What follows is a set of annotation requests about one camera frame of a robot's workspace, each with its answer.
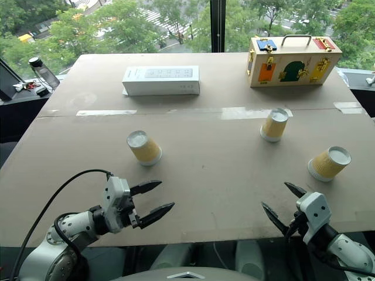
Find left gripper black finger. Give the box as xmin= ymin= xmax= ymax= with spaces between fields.
xmin=139 ymin=201 xmax=176 ymax=230
xmin=129 ymin=180 xmax=163 ymax=197

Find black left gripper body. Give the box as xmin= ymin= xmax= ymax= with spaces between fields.
xmin=118 ymin=195 xmax=142 ymax=229

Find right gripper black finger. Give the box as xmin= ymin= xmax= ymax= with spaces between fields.
xmin=261 ymin=201 xmax=290 ymax=235
xmin=283 ymin=181 xmax=308 ymax=200

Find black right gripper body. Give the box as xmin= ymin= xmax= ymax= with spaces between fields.
xmin=288 ymin=211 xmax=307 ymax=237

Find yellow ribbed paper cup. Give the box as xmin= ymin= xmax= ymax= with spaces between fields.
xmin=307 ymin=146 xmax=352 ymax=183
xmin=126 ymin=130 xmax=163 ymax=167
xmin=260 ymin=107 xmax=290 ymax=143

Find silver robot torso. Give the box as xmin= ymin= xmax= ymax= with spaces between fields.
xmin=112 ymin=265 xmax=266 ymax=281

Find clear tape strip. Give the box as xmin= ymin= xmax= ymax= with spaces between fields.
xmin=220 ymin=106 xmax=294 ymax=120
xmin=333 ymin=101 xmax=364 ymax=115
xmin=75 ymin=109 xmax=138 ymax=117

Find white rectangular carton box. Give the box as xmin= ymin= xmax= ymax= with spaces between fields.
xmin=121 ymin=65 xmax=202 ymax=97

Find black side table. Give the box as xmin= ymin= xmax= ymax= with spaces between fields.
xmin=0 ymin=95 xmax=52 ymax=145

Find clear bottle with black cap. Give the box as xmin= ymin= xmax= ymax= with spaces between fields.
xmin=28 ymin=56 xmax=61 ymax=90

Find keys with red tag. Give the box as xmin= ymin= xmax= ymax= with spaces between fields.
xmin=12 ymin=81 xmax=42 ymax=92

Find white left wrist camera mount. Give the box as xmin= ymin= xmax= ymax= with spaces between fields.
xmin=101 ymin=176 xmax=131 ymax=234

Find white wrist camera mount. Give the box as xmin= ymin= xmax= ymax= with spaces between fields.
xmin=101 ymin=176 xmax=131 ymax=234
xmin=295 ymin=191 xmax=333 ymax=245

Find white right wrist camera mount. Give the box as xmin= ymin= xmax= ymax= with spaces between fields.
xmin=295 ymin=191 xmax=333 ymax=245

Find thin white cable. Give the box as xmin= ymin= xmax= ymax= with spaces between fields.
xmin=213 ymin=241 xmax=227 ymax=269

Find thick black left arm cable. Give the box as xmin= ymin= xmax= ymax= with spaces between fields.
xmin=53 ymin=213 xmax=89 ymax=281

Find wooden latch box with handle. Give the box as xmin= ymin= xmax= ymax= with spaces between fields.
xmin=247 ymin=34 xmax=343 ymax=88

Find black window frame post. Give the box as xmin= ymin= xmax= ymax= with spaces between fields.
xmin=210 ymin=0 xmax=227 ymax=54

